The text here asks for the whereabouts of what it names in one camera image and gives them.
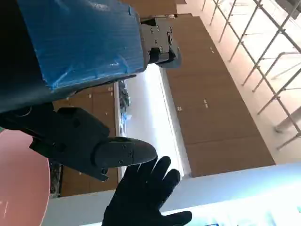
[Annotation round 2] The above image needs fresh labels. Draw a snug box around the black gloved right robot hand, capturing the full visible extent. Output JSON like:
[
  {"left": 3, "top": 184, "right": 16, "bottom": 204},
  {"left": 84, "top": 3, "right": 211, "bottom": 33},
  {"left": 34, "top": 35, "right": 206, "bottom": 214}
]
[{"left": 101, "top": 155, "right": 192, "bottom": 226}]

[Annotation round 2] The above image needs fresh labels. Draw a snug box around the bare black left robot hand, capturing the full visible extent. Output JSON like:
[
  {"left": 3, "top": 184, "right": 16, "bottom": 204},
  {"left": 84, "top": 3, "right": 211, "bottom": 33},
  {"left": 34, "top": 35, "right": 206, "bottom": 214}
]
[{"left": 0, "top": 0, "right": 183, "bottom": 182}]

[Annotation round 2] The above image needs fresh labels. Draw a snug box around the pink bowl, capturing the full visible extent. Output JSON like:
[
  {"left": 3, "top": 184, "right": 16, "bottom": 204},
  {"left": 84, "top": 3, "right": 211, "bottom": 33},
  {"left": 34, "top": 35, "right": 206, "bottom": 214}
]
[{"left": 0, "top": 129, "right": 51, "bottom": 226}]

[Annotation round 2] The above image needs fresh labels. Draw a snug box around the brown wooden cabinet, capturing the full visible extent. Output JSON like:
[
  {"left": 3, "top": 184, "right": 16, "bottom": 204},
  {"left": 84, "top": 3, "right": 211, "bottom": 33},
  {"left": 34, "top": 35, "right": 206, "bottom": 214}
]
[{"left": 50, "top": 0, "right": 276, "bottom": 197}]

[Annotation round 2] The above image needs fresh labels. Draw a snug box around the white metal railing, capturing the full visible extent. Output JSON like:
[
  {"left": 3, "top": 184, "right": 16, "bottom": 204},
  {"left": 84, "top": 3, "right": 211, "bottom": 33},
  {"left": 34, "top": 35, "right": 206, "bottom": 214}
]
[{"left": 202, "top": 0, "right": 301, "bottom": 151}]

